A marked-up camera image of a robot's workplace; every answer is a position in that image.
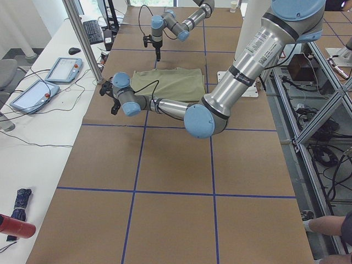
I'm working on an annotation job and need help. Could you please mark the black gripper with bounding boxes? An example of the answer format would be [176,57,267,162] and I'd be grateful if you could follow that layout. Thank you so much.
[153,42,162,61]
[111,98,121,115]

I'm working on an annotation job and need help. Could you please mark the olive green long-sleeve shirt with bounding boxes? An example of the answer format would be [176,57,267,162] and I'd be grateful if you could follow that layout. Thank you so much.
[131,68,205,102]

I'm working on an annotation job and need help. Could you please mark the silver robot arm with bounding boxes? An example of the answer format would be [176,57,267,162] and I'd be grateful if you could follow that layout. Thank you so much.
[143,0,215,62]
[100,1,325,139]

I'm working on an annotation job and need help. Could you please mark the far teach pendant tablet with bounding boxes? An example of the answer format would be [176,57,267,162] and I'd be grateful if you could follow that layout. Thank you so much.
[45,57,83,84]

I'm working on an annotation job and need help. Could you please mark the teach pendant tablet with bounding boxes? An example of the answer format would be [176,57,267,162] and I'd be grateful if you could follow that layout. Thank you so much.
[45,57,83,84]
[10,80,59,114]

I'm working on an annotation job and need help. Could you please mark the black keyboard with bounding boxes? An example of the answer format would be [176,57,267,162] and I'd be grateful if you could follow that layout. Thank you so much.
[82,20,104,45]

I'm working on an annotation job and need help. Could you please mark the black computer mouse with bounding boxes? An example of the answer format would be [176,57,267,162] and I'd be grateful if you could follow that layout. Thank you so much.
[68,47,81,55]

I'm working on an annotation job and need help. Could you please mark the near teach pendant tablet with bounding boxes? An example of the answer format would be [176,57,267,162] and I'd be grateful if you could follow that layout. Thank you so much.
[10,80,59,114]

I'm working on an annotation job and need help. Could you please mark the paper cup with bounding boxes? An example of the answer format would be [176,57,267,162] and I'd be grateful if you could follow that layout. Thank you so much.
[229,1,238,13]

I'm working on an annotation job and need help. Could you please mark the folded dark blue umbrella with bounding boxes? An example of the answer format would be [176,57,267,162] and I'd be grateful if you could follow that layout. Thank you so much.
[6,188,34,242]

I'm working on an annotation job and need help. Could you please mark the red cylindrical bottle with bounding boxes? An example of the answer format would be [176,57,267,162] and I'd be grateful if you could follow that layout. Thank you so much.
[1,214,36,238]

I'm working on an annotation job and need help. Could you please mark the person legs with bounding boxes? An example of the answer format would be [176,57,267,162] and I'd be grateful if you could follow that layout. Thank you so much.
[303,212,351,264]

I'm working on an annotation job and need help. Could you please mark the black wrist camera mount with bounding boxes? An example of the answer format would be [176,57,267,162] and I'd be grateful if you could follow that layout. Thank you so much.
[142,35,153,48]
[99,80,113,98]

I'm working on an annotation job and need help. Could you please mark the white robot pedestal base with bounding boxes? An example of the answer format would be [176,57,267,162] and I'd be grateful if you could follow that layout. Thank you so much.
[216,0,276,98]

